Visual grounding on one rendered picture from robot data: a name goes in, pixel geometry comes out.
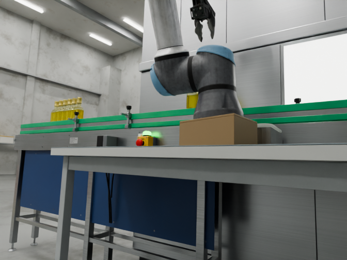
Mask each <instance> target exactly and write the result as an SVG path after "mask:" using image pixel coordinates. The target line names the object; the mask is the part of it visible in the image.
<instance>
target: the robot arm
mask: <svg viewBox="0 0 347 260"><path fill-rule="evenodd" d="M148 2H149V8H150V13H151V18H152V24H153V30H154V35H155V41H156V46H157V53H156V55H155V56H154V61H155V63H153V64H152V65H151V67H150V70H151V71H150V76H151V80H152V83H153V85H154V87H155V89H156V91H157V92H158V93H159V94H161V95H163V96H170V95H172V96H176V95H179V94H187V93H194V92H198V101H197V105H196V108H195V111H194V115H193V119H199V118H206V117H212V116H219V115H226V114H230V113H235V114H237V115H240V116H244V113H243V110H242V108H241V105H240V103H239V100H238V98H237V95H236V81H235V62H234V54H233V52H232V51H231V50H230V49H229V48H227V47H225V46H221V45H214V44H212V45H204V46H202V47H200V48H199V49H198V50H197V52H196V55H194V56H190V54H189V50H187V49H186V48H185V47H184V46H183V41H182V35H181V28H180V22H179V16H178V10H177V3H176V0H148ZM192 3H193V6H192V7H191V8H190V12H192V13H191V19H192V20H194V24H195V34H197V36H198V39H199V40H200V42H202V39H203V37H202V28H203V25H202V24H201V23H200V21H201V22H203V21H204V20H207V25H208V28H209V31H210V32H211V34H210V35H211V38H212V39H213V37H214V32H215V12H214V10H213V8H212V7H211V5H210V3H209V2H208V0H192ZM192 14H193V17H192Z"/></svg>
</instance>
